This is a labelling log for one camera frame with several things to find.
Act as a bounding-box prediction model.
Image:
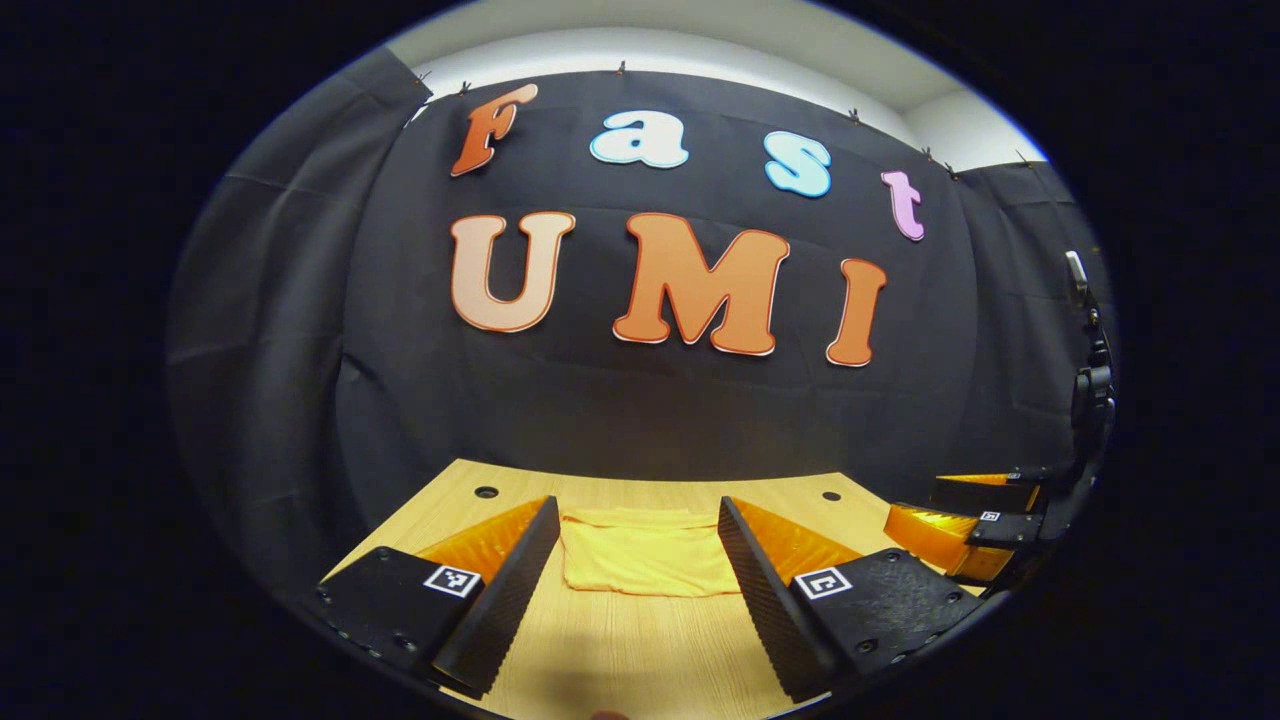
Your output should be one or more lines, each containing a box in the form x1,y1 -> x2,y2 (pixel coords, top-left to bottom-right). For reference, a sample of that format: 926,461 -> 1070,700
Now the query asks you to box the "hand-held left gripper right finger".
717,495 -> 991,705

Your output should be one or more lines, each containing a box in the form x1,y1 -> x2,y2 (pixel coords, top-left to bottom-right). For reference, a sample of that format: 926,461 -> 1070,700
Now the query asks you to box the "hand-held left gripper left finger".
300,495 -> 562,700

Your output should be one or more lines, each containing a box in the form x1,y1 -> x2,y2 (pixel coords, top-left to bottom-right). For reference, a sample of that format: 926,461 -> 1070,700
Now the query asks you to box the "orange polo T-shirt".
558,508 -> 744,599

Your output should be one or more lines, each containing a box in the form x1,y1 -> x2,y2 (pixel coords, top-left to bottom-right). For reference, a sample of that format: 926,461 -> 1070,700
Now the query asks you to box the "black backdrop cloth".
165,45 -> 1117,601

